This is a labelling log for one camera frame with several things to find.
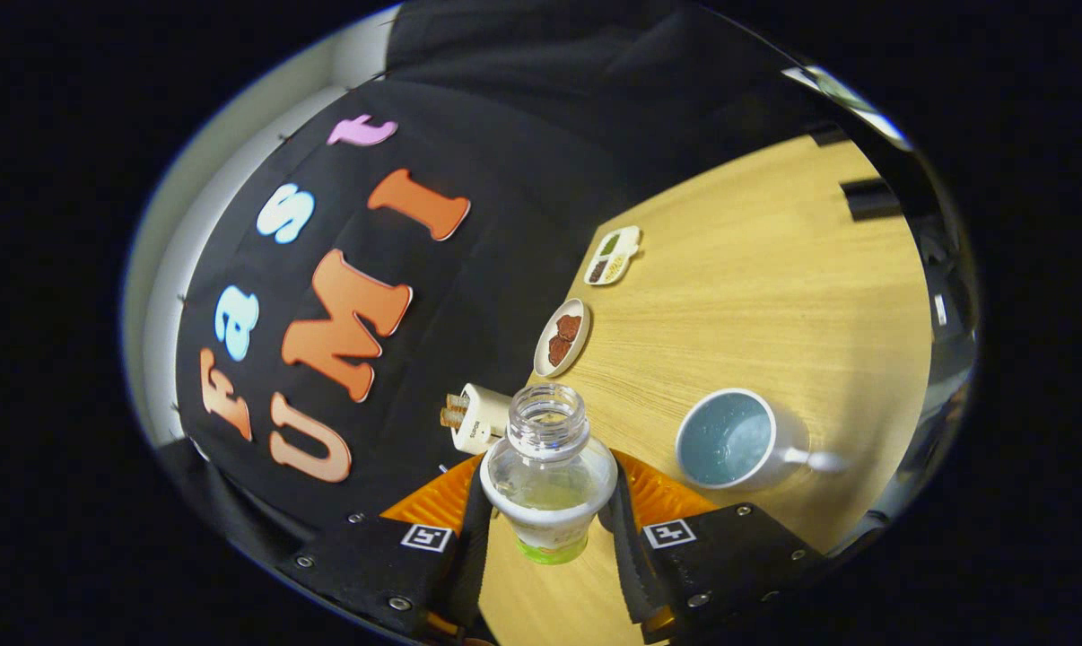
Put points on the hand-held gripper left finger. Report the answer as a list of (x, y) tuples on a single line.
[(469, 574)]

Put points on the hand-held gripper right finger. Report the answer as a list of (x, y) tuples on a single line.
[(631, 574)]

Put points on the clear juice bottle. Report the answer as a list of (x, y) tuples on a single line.
[(548, 475)]

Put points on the clear juice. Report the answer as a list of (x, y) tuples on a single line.
[(725, 449)]

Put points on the white cup blue inside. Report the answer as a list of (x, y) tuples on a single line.
[(788, 431)]

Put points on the toast slice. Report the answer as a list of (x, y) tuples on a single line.
[(452, 418), (457, 402)]

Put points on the white toaster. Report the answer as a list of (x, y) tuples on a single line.
[(484, 417)]

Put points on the round white plate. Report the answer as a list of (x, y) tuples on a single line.
[(545, 354)]

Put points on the brown meat piece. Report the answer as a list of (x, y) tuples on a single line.
[(569, 327), (560, 350)]

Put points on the wooden table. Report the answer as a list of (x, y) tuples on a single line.
[(729, 314)]

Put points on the white divided condiment dish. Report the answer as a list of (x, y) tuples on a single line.
[(613, 256)]

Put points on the black table edge clamp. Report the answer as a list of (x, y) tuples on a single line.
[(870, 199), (829, 135)]

